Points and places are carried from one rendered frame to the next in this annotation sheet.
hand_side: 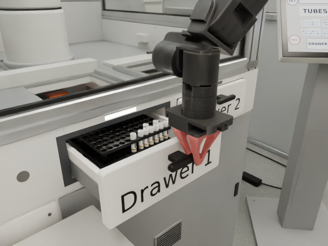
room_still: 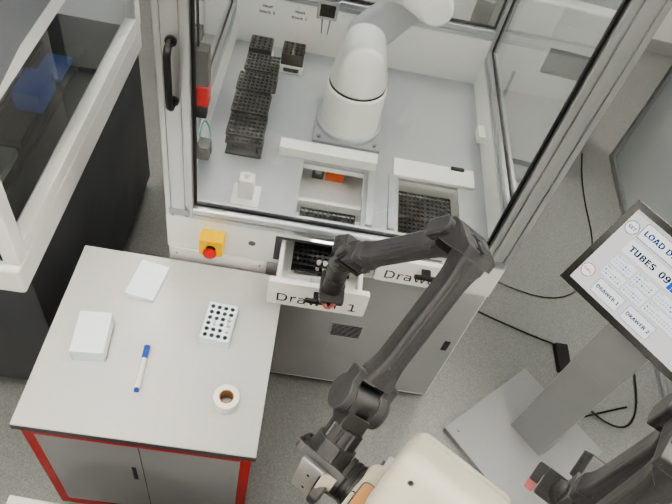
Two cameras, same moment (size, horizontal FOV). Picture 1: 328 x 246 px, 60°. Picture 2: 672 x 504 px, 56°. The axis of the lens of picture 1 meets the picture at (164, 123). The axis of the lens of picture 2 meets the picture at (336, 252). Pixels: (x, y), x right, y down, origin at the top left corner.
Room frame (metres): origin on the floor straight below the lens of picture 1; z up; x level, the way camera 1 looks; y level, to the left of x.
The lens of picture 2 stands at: (-0.38, -0.62, 2.37)
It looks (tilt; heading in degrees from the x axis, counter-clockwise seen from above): 51 degrees down; 35
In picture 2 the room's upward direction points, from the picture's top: 15 degrees clockwise
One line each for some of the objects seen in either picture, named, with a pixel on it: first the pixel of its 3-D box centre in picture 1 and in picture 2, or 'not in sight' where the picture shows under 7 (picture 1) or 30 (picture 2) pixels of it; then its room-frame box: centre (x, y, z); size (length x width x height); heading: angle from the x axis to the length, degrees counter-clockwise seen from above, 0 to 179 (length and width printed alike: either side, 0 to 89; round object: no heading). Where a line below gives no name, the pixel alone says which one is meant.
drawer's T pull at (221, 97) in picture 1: (222, 98); (426, 275); (0.75, -0.16, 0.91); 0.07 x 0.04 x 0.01; 132
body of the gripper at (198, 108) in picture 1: (198, 102); (334, 282); (0.45, -0.06, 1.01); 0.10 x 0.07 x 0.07; 42
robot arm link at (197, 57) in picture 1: (198, 65); (338, 267); (0.45, -0.05, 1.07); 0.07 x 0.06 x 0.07; 36
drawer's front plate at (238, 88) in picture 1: (214, 106); (423, 274); (0.77, -0.15, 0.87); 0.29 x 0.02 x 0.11; 132
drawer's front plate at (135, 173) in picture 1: (169, 167); (317, 296); (0.45, -0.01, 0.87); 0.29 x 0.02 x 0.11; 132
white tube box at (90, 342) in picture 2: not in sight; (92, 336); (-0.08, 0.30, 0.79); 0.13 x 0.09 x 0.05; 48
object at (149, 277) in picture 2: not in sight; (147, 280); (0.14, 0.38, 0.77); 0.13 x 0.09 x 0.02; 34
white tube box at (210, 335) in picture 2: not in sight; (218, 324); (0.21, 0.13, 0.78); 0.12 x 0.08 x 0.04; 39
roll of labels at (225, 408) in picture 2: not in sight; (226, 399); (0.09, -0.07, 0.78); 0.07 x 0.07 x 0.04
